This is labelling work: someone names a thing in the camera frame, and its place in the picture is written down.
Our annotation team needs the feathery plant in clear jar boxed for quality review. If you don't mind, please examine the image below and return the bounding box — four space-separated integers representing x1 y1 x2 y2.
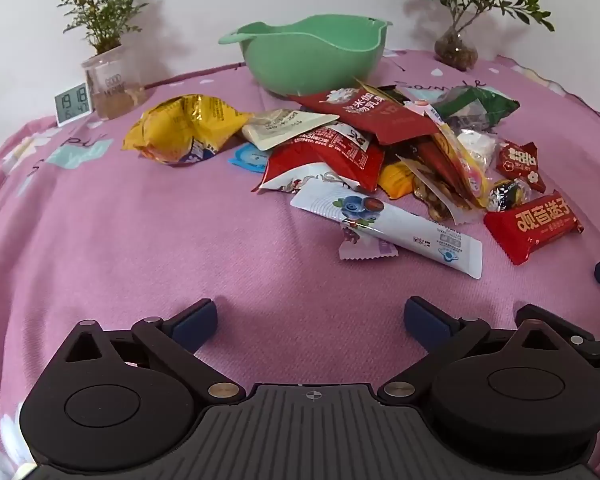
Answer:
57 0 148 121

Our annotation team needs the small blue packet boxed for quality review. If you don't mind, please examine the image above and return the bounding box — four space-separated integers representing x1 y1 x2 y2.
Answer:
228 142 273 175

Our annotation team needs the white digital clock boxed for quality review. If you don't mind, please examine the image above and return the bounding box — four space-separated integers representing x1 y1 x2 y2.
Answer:
54 82 92 127

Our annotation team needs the clear packet of nuts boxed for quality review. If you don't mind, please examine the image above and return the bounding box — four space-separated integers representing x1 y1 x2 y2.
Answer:
397 155 483 226

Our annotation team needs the small red flower packet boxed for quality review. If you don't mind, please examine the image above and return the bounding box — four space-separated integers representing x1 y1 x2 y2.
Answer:
495 141 547 195

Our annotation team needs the black yellow wrapped candy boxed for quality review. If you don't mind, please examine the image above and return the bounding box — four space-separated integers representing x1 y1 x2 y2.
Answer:
487 179 533 213

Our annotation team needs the red white snack packet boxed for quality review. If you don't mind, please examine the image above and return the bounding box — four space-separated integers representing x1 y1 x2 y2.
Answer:
252 126 386 196

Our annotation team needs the white nougat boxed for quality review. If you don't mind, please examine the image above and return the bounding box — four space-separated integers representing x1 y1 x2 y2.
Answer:
455 129 498 163

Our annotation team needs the white blueberry tube packet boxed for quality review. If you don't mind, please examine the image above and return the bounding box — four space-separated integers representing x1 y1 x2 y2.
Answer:
290 180 483 281

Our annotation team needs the yellow snack bag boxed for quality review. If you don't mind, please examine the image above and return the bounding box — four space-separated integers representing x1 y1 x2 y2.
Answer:
122 93 253 167

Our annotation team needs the leafy plant in glass vase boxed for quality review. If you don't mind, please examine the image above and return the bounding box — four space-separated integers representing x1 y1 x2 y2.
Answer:
404 0 556 72

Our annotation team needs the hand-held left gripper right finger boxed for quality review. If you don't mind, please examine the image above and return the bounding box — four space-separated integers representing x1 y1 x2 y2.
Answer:
376 296 557 407

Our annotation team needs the red bar packet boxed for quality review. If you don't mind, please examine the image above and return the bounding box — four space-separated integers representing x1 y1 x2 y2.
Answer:
483 191 585 267

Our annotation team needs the cream flat packet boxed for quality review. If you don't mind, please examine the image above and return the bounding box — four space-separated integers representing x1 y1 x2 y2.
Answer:
241 108 341 152

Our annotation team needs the green clear snack bag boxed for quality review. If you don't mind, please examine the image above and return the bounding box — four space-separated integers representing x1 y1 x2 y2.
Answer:
432 85 522 133

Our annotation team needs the orange yellow packet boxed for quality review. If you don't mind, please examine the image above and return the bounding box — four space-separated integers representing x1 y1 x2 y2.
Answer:
377 160 416 200

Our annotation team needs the small pink candy wrapper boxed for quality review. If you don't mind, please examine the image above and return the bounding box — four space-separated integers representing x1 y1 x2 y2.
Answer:
337 220 400 261

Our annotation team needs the dark red snack packet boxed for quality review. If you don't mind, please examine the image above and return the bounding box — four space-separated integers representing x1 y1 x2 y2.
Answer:
289 80 443 146

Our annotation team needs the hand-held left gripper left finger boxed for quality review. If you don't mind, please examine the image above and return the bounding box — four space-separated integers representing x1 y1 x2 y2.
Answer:
62 298 247 406

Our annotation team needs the green plastic bowl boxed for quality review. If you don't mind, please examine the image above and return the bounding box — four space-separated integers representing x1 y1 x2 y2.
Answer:
218 14 394 98

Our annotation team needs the gold red stick packet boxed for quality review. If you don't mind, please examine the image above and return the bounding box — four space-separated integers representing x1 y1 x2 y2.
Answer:
415 132 476 211

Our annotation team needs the pink printed tablecloth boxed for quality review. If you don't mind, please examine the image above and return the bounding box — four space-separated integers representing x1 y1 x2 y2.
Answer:
0 49 600 480

